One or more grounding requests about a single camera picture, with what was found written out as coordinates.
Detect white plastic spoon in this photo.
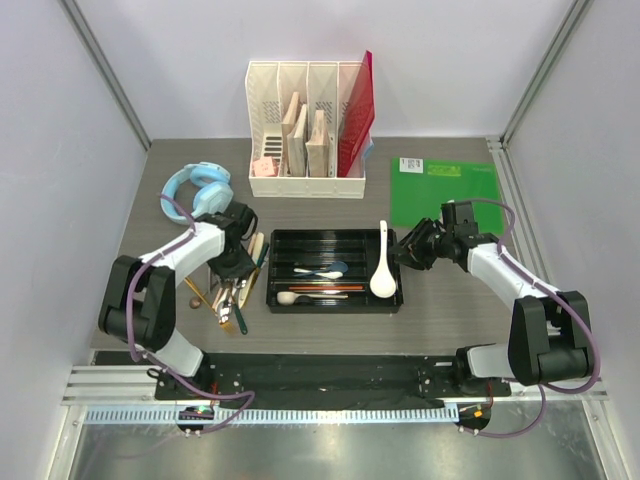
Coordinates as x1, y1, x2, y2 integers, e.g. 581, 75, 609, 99
293, 268, 344, 280

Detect light blue headphones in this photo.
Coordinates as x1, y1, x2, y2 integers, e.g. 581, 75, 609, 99
160, 162, 233, 225

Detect black cutlery tray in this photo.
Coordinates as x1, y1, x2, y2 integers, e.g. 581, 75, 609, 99
266, 228, 404, 314

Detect blue plastic spoon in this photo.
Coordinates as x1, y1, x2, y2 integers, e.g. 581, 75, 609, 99
314, 261, 348, 275

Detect pink cube box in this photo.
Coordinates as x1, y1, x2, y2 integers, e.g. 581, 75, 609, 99
252, 156, 279, 178

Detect wooden board right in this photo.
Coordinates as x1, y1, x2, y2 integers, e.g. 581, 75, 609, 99
305, 109, 330, 178

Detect green cutting mat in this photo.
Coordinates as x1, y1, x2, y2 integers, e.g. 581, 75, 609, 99
391, 157, 501, 228

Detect small white ceramic spoon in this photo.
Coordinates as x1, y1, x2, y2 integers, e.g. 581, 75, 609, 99
276, 291, 296, 306

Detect white file organizer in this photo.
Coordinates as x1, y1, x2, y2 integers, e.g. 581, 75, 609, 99
245, 52, 375, 199

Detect large white ceramic spoon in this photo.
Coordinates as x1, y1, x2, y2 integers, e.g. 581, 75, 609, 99
369, 220, 397, 299

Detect wooden board left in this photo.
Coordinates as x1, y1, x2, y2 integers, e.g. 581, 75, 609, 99
281, 92, 307, 177

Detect magenta plastic folder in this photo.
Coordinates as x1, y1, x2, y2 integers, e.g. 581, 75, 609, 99
337, 50, 375, 178

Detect copper round head spoon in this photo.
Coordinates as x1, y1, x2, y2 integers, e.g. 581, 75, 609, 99
184, 277, 207, 309

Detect mesh zipper pouch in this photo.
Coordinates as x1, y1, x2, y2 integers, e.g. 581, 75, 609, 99
362, 139, 374, 159

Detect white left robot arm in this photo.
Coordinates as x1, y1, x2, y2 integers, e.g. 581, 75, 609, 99
98, 201, 257, 399

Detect wooden board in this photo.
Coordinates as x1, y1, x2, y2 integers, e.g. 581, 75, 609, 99
305, 109, 330, 178
281, 92, 307, 177

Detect green handled utensil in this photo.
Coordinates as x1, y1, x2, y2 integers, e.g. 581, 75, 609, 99
233, 303, 248, 335

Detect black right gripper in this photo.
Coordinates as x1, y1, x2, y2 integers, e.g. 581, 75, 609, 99
388, 218, 454, 271

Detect orange chopstick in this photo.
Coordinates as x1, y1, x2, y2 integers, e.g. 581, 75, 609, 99
288, 285, 366, 293

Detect white cable duct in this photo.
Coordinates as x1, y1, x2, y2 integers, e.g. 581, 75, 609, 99
84, 404, 459, 426

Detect white chopstick in tray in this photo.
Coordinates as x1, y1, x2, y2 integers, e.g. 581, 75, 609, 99
292, 292, 349, 300

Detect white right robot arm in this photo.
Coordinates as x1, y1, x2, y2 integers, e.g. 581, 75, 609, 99
390, 200, 601, 395

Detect black spoon in tray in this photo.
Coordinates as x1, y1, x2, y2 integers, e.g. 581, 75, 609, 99
294, 295, 314, 305

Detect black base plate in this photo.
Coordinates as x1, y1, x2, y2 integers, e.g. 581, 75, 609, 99
154, 352, 511, 401

